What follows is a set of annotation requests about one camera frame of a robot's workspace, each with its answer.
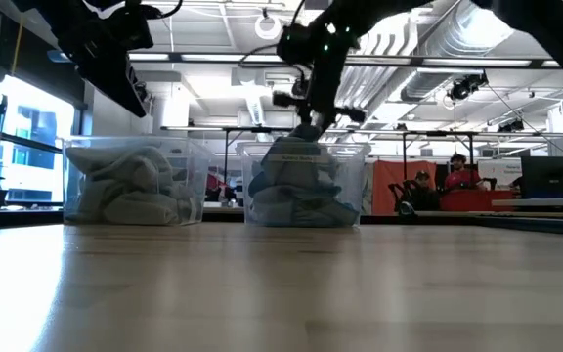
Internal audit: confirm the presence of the silver ceiling duct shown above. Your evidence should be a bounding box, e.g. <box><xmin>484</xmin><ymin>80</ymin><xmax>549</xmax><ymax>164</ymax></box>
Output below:
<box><xmin>334</xmin><ymin>0</ymin><xmax>515</xmax><ymax>118</ymax></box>

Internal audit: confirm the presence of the red table cover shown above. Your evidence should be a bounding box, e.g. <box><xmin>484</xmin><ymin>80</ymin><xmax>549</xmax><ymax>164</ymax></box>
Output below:
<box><xmin>440</xmin><ymin>188</ymin><xmax>515</xmax><ymax>212</ymax></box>

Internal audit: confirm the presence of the black aluminium table frame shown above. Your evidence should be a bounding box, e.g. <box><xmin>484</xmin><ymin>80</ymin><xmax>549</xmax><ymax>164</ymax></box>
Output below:
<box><xmin>0</xmin><ymin>207</ymin><xmax>563</xmax><ymax>239</ymax></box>

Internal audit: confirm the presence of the blue microfiber towel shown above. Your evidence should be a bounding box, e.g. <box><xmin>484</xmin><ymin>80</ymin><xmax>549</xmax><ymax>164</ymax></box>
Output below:
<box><xmin>260</xmin><ymin>123</ymin><xmax>341</xmax><ymax>197</ymax></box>
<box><xmin>247</xmin><ymin>184</ymin><xmax>361</xmax><ymax>228</ymax></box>

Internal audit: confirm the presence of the white round ceiling fixture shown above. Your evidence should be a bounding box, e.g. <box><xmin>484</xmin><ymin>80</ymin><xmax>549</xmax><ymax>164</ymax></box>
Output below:
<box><xmin>254</xmin><ymin>13</ymin><xmax>282</xmax><ymax>41</ymax></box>

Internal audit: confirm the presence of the clear plastic bin with label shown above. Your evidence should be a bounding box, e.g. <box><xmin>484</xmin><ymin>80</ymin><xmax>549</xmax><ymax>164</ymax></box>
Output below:
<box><xmin>236</xmin><ymin>140</ymin><xmax>371</xmax><ymax>229</ymax></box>

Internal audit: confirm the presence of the grey microfiber towel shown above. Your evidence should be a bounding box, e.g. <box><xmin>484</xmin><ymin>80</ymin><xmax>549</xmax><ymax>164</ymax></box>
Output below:
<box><xmin>100</xmin><ymin>189</ymin><xmax>199</xmax><ymax>226</ymax></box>
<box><xmin>65</xmin><ymin>183</ymin><xmax>116</xmax><ymax>224</ymax></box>

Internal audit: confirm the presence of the blue towel with white tag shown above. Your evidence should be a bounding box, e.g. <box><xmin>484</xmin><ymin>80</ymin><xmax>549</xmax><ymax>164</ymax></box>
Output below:
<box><xmin>246</xmin><ymin>170</ymin><xmax>276</xmax><ymax>199</ymax></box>

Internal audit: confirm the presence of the beige table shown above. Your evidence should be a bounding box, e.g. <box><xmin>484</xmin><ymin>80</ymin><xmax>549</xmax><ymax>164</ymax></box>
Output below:
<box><xmin>491</xmin><ymin>197</ymin><xmax>563</xmax><ymax>209</ymax></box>

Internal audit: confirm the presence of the black metal frame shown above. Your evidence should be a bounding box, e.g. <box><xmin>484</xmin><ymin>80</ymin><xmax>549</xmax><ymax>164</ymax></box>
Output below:
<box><xmin>160</xmin><ymin>125</ymin><xmax>481</xmax><ymax>185</ymax></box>

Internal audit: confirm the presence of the orange partition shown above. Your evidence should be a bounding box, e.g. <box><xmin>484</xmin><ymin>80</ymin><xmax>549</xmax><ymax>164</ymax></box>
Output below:
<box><xmin>371</xmin><ymin>159</ymin><xmax>438</xmax><ymax>216</ymax></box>

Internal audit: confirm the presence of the black ceiling camera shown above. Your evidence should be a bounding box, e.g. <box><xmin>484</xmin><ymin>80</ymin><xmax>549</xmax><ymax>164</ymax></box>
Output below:
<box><xmin>446</xmin><ymin>71</ymin><xmax>489</xmax><ymax>103</ymax></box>

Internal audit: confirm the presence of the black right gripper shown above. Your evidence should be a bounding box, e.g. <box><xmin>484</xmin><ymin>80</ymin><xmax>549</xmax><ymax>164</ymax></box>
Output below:
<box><xmin>271</xmin><ymin>87</ymin><xmax>367</xmax><ymax>132</ymax></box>

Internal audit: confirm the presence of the white sign board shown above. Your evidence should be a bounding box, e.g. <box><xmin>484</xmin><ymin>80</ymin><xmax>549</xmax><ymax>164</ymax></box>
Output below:
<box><xmin>476</xmin><ymin>156</ymin><xmax>523</xmax><ymax>190</ymax></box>

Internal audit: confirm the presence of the black monitor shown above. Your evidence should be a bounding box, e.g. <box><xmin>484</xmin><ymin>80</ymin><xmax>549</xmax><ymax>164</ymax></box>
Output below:
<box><xmin>520</xmin><ymin>155</ymin><xmax>563</xmax><ymax>199</ymax></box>

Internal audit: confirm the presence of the ceiling beam with lights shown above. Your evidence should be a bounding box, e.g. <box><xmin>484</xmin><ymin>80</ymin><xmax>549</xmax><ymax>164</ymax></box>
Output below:
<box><xmin>127</xmin><ymin>51</ymin><xmax>563</xmax><ymax>69</ymax></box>

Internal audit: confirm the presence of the person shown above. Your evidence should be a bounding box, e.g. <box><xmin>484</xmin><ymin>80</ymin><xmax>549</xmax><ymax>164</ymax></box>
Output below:
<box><xmin>443</xmin><ymin>153</ymin><xmax>483</xmax><ymax>192</ymax></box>
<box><xmin>398</xmin><ymin>169</ymin><xmax>442</xmax><ymax>212</ymax></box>

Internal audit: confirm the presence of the large grey waffle towel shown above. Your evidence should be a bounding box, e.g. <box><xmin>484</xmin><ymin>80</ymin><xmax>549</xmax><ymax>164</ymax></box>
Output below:
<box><xmin>65</xmin><ymin>145</ymin><xmax>175</xmax><ymax>195</ymax></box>

